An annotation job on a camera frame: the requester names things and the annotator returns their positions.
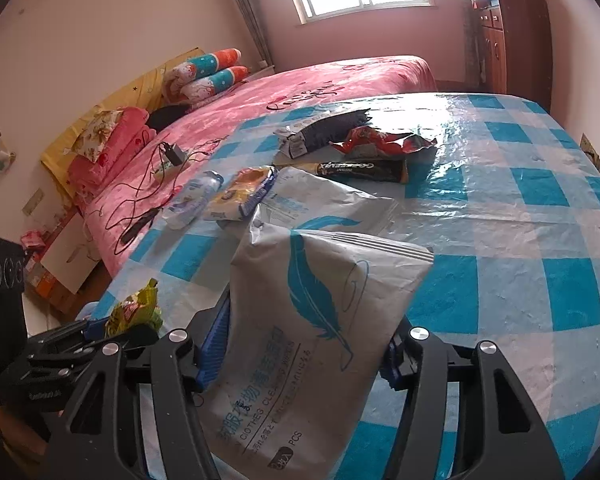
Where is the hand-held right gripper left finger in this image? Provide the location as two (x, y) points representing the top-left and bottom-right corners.
(47, 292), (232, 480)

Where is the grey foil snack bag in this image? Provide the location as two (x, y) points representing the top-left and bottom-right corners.
(276, 107), (373, 160)

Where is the bed with pink blanket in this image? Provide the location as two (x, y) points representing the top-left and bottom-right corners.
(77, 54), (438, 266)

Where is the black gold coffee stick sachet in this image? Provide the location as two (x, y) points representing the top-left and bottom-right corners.
(275, 159), (411, 186)

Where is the orange cardboard box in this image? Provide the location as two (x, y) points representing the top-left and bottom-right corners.
(27, 265), (66, 301)

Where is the yellow headboard cover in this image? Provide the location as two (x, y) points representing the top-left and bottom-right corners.
(40, 47), (206, 181)

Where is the small wall hanger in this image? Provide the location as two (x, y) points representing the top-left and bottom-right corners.
(0, 130), (16, 173)

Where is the yellow blue biscuit wrapper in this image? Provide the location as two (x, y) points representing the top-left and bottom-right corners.
(201, 165), (278, 222)

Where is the brown wooden cabinet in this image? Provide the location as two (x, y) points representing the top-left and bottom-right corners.
(477, 0), (553, 111)

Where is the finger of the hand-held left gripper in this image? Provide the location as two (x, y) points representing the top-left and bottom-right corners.
(27, 326), (162, 377)
(42, 321), (107, 353)

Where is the white nightstand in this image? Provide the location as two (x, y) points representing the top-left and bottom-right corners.
(40, 210), (101, 293)

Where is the black smartphone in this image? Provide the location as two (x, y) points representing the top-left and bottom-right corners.
(120, 209), (158, 246)

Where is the white plastic yogurt bottle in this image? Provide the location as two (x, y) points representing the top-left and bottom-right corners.
(161, 170), (224, 231)

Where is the red teal cartoon pillow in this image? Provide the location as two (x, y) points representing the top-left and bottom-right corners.
(180, 65), (251, 106)
(172, 48), (243, 81)

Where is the blue white checkered tablecloth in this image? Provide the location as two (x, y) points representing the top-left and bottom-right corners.
(75, 91), (600, 480)

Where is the patterned window curtain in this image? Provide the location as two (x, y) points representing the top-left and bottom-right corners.
(462, 5), (486, 91)
(219, 0), (273, 66)

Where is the beige wall socket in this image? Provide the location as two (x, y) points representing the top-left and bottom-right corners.
(580, 132), (600, 183)

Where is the yellow green snack wrapper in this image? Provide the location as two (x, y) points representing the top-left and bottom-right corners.
(104, 278), (163, 338)

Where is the dark cloth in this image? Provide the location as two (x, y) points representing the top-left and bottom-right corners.
(147, 104), (191, 131)

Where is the black charging cable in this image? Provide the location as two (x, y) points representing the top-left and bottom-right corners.
(102, 140), (231, 248)

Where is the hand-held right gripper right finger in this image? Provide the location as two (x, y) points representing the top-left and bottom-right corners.
(378, 325), (566, 480)

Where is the floral cushion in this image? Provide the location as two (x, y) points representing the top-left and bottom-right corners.
(75, 107), (123, 163)

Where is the white blue print plastic bag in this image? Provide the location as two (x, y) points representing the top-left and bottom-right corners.
(250, 166), (398, 238)

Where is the red plastic bag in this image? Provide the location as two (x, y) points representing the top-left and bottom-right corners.
(21, 230), (48, 253)

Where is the pink folded blanket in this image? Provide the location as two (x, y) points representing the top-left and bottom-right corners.
(67, 106), (156, 201)

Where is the white feather print wipes bag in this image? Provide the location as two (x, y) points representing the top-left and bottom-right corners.
(197, 210), (436, 480)

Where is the red black snack wrapper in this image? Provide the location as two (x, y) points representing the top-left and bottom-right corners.
(329, 127), (437, 161)

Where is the black charger plug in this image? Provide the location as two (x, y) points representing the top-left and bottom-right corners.
(160, 142), (186, 166)

